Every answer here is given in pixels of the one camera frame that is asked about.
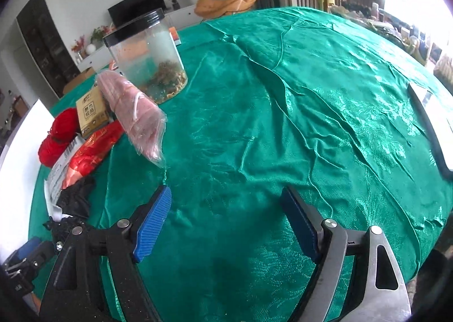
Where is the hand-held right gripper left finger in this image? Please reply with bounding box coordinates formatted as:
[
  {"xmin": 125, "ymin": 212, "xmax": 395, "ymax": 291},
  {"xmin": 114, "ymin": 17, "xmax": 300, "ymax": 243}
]
[{"xmin": 39, "ymin": 185, "xmax": 173, "ymax": 322}]

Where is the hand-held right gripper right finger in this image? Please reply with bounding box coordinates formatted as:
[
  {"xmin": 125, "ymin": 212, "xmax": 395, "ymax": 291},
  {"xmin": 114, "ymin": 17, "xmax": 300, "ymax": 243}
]
[{"xmin": 279, "ymin": 186, "xmax": 413, "ymax": 322}]

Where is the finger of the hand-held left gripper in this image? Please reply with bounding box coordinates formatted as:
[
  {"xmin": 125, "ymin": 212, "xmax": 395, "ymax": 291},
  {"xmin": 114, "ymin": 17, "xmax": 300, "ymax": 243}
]
[{"xmin": 2, "ymin": 236, "xmax": 57, "ymax": 296}]

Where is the white board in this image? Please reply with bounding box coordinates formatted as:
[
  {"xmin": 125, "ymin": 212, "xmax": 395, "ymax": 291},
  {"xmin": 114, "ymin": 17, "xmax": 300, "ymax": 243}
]
[{"xmin": 0, "ymin": 99, "xmax": 55, "ymax": 266}]

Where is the black lace cloth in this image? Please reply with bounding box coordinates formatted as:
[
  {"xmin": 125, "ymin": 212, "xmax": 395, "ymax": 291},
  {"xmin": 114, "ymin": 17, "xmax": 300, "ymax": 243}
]
[{"xmin": 44, "ymin": 177, "xmax": 96, "ymax": 248}]

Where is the white labelled packet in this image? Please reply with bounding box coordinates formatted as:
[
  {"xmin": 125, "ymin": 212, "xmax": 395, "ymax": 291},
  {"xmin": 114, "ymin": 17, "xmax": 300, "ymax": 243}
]
[{"xmin": 46, "ymin": 134, "xmax": 84, "ymax": 218}]

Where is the red gold packaged fabric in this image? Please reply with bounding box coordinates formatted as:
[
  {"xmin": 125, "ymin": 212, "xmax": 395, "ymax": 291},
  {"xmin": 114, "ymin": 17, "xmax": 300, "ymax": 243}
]
[{"xmin": 62, "ymin": 120, "xmax": 124, "ymax": 190}]

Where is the red yarn ball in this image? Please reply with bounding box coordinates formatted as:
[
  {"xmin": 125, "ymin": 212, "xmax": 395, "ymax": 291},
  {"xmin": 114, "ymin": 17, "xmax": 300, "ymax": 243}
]
[{"xmin": 38, "ymin": 108, "xmax": 81, "ymax": 167}]

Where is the pink item in plastic bag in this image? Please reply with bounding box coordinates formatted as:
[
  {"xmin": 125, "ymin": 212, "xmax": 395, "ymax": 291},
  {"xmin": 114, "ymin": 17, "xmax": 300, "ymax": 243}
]
[{"xmin": 96, "ymin": 72, "xmax": 168, "ymax": 168}]

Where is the green satin tablecloth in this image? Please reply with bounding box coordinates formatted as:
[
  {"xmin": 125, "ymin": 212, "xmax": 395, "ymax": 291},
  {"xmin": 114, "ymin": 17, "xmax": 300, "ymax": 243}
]
[{"xmin": 30, "ymin": 7, "xmax": 453, "ymax": 322}]

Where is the small brown printed box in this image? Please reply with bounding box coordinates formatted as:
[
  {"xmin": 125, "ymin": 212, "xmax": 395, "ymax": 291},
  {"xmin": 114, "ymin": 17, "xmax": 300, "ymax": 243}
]
[{"xmin": 75, "ymin": 85, "xmax": 110, "ymax": 139}]

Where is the brown cardboard carton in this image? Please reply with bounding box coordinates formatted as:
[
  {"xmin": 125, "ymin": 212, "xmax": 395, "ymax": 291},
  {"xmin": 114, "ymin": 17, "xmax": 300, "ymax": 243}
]
[{"xmin": 63, "ymin": 67, "xmax": 97, "ymax": 95}]

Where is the clear plastic jar black lid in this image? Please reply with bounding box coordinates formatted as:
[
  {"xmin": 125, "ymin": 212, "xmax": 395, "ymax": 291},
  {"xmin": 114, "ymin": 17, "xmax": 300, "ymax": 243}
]
[{"xmin": 102, "ymin": 10, "xmax": 188, "ymax": 103}]

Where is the black framed white tray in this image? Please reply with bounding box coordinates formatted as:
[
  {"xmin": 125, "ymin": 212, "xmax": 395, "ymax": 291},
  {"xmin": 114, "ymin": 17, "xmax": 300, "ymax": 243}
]
[{"xmin": 407, "ymin": 82, "xmax": 453, "ymax": 179}]

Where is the orange white box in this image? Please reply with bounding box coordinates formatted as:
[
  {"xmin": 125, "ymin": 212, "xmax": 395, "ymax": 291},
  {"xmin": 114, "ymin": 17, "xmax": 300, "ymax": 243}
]
[{"xmin": 168, "ymin": 27, "xmax": 183, "ymax": 47}]

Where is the red flower arrangement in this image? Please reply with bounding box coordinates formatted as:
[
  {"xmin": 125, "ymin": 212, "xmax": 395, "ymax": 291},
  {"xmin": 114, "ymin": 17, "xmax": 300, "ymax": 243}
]
[{"xmin": 71, "ymin": 36, "xmax": 87, "ymax": 61}]

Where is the leafy plant with red flowers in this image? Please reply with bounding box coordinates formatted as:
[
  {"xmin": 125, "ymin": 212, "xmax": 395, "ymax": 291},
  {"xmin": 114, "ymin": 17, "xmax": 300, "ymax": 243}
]
[{"xmin": 90, "ymin": 26, "xmax": 114, "ymax": 46}]

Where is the dark display cabinet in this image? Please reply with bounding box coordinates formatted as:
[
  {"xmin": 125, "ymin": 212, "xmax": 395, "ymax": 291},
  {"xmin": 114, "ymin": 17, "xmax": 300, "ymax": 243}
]
[{"xmin": 16, "ymin": 0, "xmax": 82, "ymax": 98}]

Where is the white low cabinet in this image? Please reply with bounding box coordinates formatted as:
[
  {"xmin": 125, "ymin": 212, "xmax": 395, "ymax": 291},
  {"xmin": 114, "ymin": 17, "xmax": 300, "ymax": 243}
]
[{"xmin": 76, "ymin": 4, "xmax": 206, "ymax": 73}]

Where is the black flat television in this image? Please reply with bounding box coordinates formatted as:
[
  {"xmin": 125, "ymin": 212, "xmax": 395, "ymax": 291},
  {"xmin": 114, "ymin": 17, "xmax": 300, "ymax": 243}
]
[{"xmin": 108, "ymin": 0, "xmax": 167, "ymax": 27}]

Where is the pile of household clutter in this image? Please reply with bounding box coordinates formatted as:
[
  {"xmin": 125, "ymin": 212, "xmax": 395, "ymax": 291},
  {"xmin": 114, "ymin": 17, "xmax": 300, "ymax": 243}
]
[{"xmin": 329, "ymin": 0, "xmax": 453, "ymax": 85}]

